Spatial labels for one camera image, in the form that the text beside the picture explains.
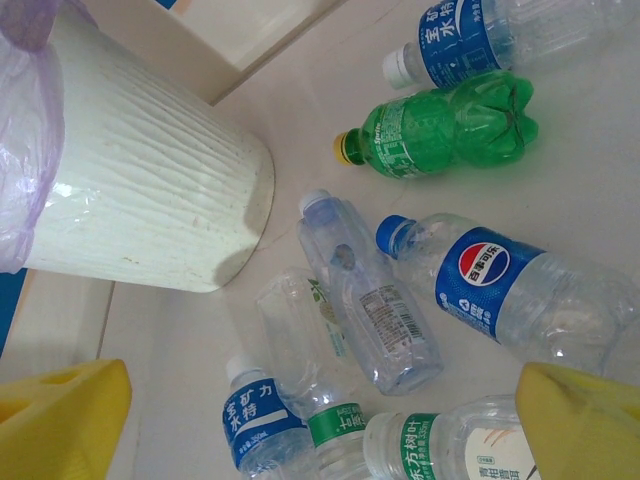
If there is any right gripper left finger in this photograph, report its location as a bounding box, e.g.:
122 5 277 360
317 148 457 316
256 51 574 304
0 358 134 480

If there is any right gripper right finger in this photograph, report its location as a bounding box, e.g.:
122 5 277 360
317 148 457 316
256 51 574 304
514 362 640 480

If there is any green and beige label bottle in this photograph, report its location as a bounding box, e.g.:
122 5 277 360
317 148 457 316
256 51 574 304
362 394 547 480

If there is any Pepsi-label clear bottle blue cap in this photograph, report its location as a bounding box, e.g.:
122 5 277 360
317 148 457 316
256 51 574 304
374 213 640 387

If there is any blue-label clear plastic bottle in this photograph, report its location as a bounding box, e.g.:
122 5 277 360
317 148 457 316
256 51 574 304
222 353 322 480
382 0 637 91

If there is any clear bottle pale blue cap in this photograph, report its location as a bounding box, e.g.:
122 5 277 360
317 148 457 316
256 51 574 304
297 188 445 397

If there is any small green-label clear bottle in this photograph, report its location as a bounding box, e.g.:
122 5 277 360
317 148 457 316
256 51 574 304
304 394 374 480

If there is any clear bottle with leaf print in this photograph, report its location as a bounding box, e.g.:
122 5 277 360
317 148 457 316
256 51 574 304
255 266 370 417

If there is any green Sprite bottle yellow cap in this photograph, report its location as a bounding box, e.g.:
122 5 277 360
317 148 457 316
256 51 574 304
333 69 541 181

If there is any lilac plastic bin liner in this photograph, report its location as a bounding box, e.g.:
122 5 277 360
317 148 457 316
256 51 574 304
0 0 67 274

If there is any white ribbed waste bin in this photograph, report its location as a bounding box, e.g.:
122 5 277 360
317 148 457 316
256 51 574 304
22 0 277 294

